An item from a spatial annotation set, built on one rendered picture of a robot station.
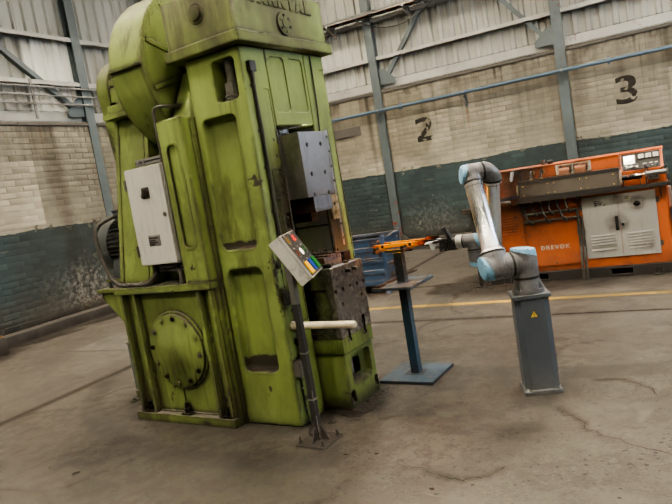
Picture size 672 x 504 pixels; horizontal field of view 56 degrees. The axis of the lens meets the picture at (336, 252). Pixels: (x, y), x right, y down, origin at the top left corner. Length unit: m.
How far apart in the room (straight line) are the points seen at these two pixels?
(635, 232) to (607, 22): 5.06
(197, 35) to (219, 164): 0.76
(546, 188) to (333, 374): 3.75
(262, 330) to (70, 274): 6.34
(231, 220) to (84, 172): 6.66
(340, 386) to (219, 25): 2.29
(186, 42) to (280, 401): 2.24
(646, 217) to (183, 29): 4.94
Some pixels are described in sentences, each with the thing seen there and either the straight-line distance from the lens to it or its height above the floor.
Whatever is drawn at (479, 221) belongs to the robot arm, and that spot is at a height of 1.06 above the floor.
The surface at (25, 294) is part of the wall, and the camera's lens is 9.60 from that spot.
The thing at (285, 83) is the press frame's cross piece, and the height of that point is 2.09.
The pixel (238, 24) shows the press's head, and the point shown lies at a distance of 3.84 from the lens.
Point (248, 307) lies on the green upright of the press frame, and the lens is 4.02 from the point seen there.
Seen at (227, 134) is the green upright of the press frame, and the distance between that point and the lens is 3.95.
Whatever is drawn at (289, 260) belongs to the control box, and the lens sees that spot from 3.31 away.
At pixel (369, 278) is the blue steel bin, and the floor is 0.20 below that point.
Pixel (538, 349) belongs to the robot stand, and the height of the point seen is 0.27.
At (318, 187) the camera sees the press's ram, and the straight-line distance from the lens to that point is 3.95.
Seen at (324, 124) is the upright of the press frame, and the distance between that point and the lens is 4.38.
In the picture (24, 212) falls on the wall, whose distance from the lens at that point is 9.72.
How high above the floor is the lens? 1.42
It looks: 6 degrees down
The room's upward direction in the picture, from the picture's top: 9 degrees counter-clockwise
